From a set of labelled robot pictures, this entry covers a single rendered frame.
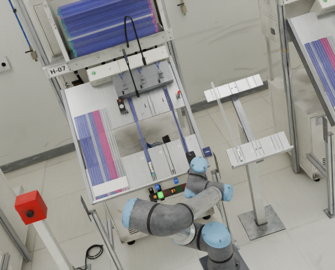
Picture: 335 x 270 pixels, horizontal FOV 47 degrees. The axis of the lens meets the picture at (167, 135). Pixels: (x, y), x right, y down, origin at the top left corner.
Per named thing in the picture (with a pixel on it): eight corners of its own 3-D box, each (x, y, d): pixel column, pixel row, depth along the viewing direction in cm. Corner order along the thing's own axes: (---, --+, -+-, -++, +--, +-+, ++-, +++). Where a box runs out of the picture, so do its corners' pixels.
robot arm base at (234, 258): (245, 270, 174) (242, 256, 169) (215, 284, 172) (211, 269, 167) (231, 247, 187) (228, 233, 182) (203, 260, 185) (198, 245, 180)
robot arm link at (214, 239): (227, 264, 167) (221, 243, 161) (199, 256, 175) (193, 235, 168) (237, 244, 176) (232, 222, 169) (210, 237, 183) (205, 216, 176)
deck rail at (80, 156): (96, 204, 221) (93, 203, 215) (92, 205, 221) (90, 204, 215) (66, 92, 239) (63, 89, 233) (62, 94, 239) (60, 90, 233)
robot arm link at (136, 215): (207, 253, 178) (145, 233, 134) (179, 245, 186) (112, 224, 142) (213, 227, 181) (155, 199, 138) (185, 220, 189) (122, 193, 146)
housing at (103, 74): (170, 66, 242) (169, 56, 228) (94, 90, 239) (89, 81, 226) (166, 55, 244) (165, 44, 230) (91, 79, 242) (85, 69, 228)
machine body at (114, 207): (216, 219, 281) (199, 150, 250) (124, 250, 279) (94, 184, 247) (193, 170, 337) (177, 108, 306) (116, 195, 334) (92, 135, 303)
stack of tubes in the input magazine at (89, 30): (159, 31, 223) (146, -17, 209) (74, 58, 220) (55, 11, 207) (155, 26, 233) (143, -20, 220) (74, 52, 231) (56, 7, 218)
